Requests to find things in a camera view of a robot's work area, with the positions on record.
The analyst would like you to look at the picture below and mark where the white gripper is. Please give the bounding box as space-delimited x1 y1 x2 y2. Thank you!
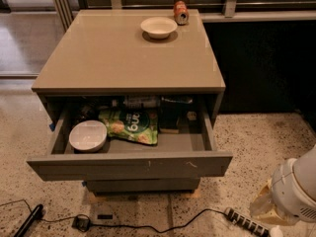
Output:
250 158 316 226

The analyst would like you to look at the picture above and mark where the grey top drawer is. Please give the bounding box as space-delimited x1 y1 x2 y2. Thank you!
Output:
27 105 232 182

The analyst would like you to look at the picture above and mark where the grey drawer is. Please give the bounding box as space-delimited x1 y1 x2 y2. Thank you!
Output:
86 178 200 194
27 105 232 182

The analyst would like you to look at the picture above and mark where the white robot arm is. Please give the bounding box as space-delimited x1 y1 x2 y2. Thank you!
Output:
250 146 316 225

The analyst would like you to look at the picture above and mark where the grey bottom drawer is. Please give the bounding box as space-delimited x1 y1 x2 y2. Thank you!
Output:
86 178 200 194

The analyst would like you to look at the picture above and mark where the grey drawer cabinet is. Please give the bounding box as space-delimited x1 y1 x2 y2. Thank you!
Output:
31 9 227 196

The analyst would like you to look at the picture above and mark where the white bowl in drawer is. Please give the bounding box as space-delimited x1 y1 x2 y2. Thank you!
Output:
69 120 107 152

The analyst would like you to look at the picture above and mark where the black power strip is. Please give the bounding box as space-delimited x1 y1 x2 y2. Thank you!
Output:
224 207 270 237

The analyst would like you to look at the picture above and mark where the green snack bag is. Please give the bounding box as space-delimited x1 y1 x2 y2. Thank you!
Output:
99 109 158 145

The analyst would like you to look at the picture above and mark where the small black floor object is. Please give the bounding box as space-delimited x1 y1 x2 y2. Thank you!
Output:
98 214 113 220

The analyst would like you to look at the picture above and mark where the clear plastic bottle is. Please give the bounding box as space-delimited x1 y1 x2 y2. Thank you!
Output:
111 96 159 109

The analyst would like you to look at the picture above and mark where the black power adapter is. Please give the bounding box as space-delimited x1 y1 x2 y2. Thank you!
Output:
72 214 91 232

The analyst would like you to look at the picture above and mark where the white bowl on cabinet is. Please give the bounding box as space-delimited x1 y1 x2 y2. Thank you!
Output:
140 17 178 40

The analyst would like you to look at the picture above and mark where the orange soda can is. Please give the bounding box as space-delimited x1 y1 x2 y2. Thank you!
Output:
174 1 189 26

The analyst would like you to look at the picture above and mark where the black rod on floor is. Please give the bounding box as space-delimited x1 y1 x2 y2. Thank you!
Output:
14 204 43 237

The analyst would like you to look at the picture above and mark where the white plug and cable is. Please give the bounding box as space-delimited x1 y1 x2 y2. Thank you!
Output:
270 225 284 237

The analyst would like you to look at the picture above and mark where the black power cable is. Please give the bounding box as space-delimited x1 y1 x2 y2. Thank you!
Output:
0 198 227 234

